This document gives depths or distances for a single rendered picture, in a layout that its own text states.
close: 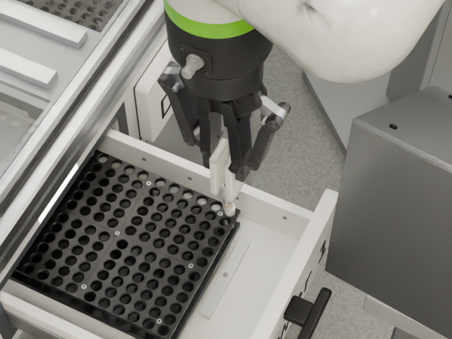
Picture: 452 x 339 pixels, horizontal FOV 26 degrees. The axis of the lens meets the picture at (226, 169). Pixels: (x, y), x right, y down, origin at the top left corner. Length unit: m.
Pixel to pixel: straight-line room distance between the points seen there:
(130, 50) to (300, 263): 0.31
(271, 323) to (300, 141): 1.27
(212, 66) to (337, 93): 1.51
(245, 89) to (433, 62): 1.24
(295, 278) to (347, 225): 0.11
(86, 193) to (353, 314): 1.03
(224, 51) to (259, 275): 0.41
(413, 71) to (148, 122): 1.01
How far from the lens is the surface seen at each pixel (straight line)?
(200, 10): 0.76
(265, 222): 1.17
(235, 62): 0.81
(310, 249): 1.06
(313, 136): 2.27
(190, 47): 0.81
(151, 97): 1.20
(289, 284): 1.04
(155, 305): 1.06
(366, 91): 2.32
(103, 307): 1.10
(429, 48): 2.03
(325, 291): 1.06
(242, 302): 1.13
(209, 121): 0.94
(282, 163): 2.23
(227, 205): 1.07
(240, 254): 1.15
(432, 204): 1.01
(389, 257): 1.13
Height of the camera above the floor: 1.86
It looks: 57 degrees down
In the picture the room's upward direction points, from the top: straight up
